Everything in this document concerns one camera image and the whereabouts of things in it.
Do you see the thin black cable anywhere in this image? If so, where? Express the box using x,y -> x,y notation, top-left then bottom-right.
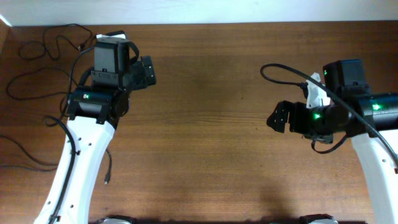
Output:
18,23 -> 100,62

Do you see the black cable with USB-A plug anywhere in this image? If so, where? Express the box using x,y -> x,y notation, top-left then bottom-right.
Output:
0,133 -> 113,185

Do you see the thick black USB cable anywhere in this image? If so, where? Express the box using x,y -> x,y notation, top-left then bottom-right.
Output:
6,67 -> 78,121

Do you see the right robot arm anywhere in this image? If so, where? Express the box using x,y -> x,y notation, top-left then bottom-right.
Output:
267,59 -> 397,223

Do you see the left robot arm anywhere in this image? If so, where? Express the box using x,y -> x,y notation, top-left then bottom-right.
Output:
35,30 -> 157,223

